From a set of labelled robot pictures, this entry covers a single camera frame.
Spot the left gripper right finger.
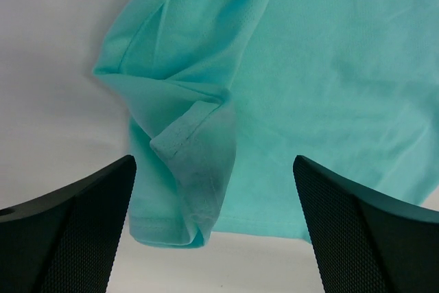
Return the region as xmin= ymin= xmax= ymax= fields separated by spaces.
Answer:
xmin=293 ymin=156 xmax=438 ymax=293

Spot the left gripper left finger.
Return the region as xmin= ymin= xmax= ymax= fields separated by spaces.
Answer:
xmin=1 ymin=155 xmax=137 ymax=293

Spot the teal t shirt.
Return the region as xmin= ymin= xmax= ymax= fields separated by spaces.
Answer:
xmin=94 ymin=0 xmax=438 ymax=248

